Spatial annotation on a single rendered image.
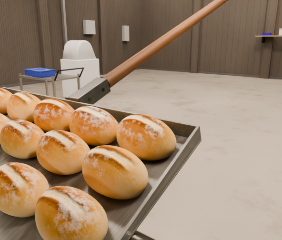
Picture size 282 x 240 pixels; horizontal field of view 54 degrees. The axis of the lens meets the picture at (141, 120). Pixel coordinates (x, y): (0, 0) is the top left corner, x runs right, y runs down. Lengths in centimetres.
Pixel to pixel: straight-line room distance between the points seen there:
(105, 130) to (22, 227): 17
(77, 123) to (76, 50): 598
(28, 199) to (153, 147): 17
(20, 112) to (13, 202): 26
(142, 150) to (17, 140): 21
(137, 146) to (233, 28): 1143
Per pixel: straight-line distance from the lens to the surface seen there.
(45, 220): 32
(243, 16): 1167
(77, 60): 635
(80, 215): 30
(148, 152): 38
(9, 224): 41
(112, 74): 63
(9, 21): 936
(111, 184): 34
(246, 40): 1159
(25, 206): 38
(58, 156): 40
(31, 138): 48
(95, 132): 43
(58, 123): 51
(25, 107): 59
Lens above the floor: 138
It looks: 16 degrees down
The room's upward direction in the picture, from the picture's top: straight up
